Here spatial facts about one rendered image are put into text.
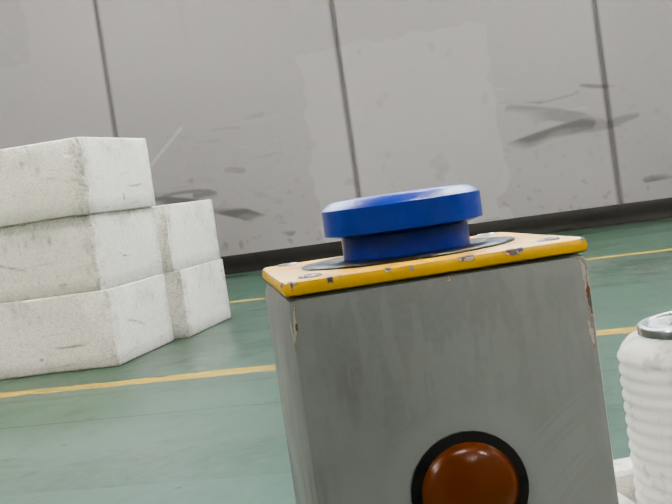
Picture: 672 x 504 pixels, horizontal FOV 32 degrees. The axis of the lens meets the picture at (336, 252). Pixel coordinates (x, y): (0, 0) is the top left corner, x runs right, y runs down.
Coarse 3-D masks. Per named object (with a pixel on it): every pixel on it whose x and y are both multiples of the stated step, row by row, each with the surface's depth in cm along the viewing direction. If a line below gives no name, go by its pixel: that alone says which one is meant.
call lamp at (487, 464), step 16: (448, 448) 26; (464, 448) 26; (480, 448) 26; (496, 448) 26; (432, 464) 26; (448, 464) 26; (464, 464) 26; (480, 464) 26; (496, 464) 26; (512, 464) 26; (432, 480) 26; (448, 480) 26; (464, 480) 26; (480, 480) 26; (496, 480) 26; (512, 480) 26; (432, 496) 26; (448, 496) 26; (464, 496) 26; (480, 496) 26; (496, 496) 26; (512, 496) 26
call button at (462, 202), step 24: (408, 192) 28; (432, 192) 27; (456, 192) 28; (336, 216) 28; (360, 216) 28; (384, 216) 27; (408, 216) 27; (432, 216) 27; (456, 216) 28; (360, 240) 28; (384, 240) 28; (408, 240) 28; (432, 240) 28; (456, 240) 28
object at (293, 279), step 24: (480, 240) 29; (504, 240) 28; (528, 240) 28; (552, 240) 27; (576, 240) 26; (288, 264) 31; (312, 264) 30; (336, 264) 28; (360, 264) 27; (384, 264) 27; (408, 264) 26; (432, 264) 26; (456, 264) 26; (480, 264) 26; (288, 288) 25; (312, 288) 25; (336, 288) 26
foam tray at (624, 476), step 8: (616, 464) 57; (624, 464) 57; (616, 472) 56; (624, 472) 56; (632, 472) 56; (616, 480) 56; (624, 480) 56; (632, 480) 56; (624, 488) 56; (632, 488) 56; (624, 496) 52; (632, 496) 56
